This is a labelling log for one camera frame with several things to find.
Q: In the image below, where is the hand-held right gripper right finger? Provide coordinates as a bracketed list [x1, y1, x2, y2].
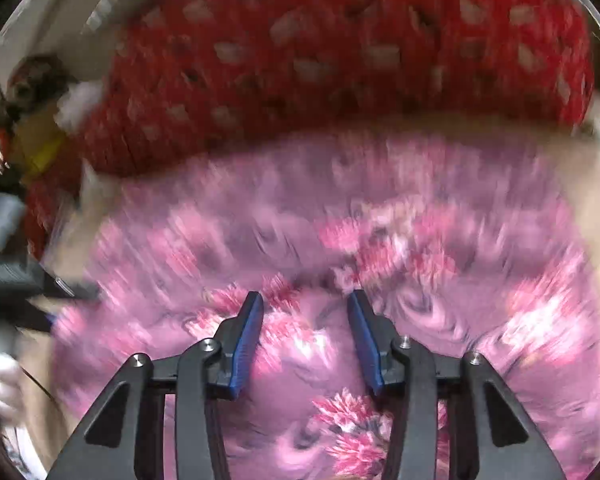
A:
[346, 290, 567, 480]

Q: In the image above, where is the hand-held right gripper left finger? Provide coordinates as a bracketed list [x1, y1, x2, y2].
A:
[45, 291, 266, 480]

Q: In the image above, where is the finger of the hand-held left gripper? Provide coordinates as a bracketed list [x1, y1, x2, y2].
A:
[22, 272, 103, 335]

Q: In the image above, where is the purple floral garment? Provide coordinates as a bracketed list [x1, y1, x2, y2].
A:
[50, 130, 600, 480]

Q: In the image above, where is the red star print cloth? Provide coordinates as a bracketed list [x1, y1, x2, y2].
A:
[26, 160, 88, 261]

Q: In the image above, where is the yellow box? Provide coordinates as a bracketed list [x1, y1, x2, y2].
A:
[14, 112, 67, 177]

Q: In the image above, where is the beige fleece blanket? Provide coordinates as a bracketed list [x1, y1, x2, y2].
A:
[10, 110, 600, 480]

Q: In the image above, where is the red patterned pillow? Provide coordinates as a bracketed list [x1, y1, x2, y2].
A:
[75, 0, 597, 180]

